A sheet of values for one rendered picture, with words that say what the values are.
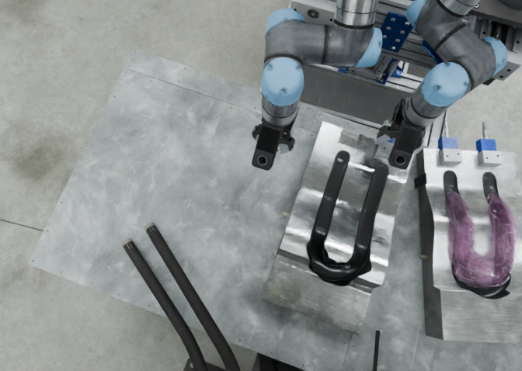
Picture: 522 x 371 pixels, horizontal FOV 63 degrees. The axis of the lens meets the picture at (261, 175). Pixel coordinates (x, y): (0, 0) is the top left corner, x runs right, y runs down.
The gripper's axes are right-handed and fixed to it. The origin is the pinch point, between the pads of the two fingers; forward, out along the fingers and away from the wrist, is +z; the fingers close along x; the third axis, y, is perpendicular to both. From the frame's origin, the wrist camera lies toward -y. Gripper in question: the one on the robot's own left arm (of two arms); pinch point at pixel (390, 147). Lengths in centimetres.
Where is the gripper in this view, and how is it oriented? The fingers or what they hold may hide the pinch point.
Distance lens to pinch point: 118.8
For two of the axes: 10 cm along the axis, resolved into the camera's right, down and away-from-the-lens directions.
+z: -0.1, 2.6, 9.7
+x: -9.4, -3.3, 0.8
